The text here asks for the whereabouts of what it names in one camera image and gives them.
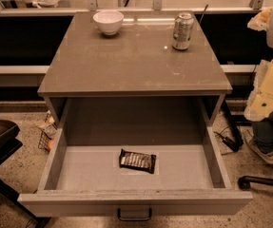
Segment black cable plug on floor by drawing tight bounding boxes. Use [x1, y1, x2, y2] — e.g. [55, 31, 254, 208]
[214, 101, 244, 152]

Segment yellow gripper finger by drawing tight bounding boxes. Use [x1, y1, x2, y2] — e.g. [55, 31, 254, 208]
[247, 7, 273, 31]

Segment silver soda can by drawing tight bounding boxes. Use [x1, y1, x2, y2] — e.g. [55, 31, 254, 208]
[172, 12, 194, 50]

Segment grey cabinet with counter top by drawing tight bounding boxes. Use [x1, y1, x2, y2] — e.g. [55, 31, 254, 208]
[38, 11, 232, 119]

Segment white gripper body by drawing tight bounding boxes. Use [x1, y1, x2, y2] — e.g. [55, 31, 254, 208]
[244, 60, 273, 122]

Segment black chair base leg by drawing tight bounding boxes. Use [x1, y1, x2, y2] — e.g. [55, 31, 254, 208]
[238, 176, 273, 190]

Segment white ceramic bowl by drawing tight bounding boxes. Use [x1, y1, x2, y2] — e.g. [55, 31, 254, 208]
[93, 10, 124, 35]

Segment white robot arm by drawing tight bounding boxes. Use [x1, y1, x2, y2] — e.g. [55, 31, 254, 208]
[244, 7, 273, 122]

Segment white sneaker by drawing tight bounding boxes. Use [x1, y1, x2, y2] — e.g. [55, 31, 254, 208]
[244, 132, 273, 165]

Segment open grey top drawer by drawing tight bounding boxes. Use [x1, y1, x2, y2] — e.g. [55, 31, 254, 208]
[19, 97, 252, 217]

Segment black drawer handle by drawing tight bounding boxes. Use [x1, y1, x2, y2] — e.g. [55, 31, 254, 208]
[117, 208, 152, 222]

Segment dark chocolate rxbar wrapper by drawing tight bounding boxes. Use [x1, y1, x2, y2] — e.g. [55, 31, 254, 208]
[119, 149, 156, 174]

